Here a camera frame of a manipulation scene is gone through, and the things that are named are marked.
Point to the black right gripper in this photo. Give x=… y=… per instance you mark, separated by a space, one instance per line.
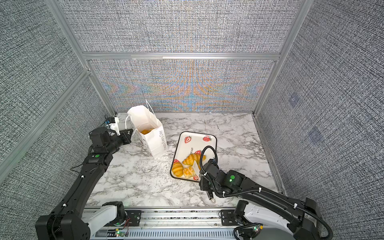
x=202 y=185

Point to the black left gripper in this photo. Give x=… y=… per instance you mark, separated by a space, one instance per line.
x=127 y=138

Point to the sugared fake pastry bottom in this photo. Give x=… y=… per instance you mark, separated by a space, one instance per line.
x=189 y=172

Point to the fake croissant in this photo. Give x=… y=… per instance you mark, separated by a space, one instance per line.
x=189 y=160
x=144 y=132
x=177 y=169

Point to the white printed paper bag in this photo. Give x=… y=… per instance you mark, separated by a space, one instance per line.
x=149 y=128

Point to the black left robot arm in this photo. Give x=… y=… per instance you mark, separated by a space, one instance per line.
x=66 y=221

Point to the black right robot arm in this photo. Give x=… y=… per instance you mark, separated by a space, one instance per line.
x=259 y=206

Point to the white strawberry tray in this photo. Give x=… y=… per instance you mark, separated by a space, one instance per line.
x=193 y=143

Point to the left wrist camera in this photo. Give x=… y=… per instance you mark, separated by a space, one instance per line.
x=112 y=123

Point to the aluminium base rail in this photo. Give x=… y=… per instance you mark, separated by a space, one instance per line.
x=190 y=223

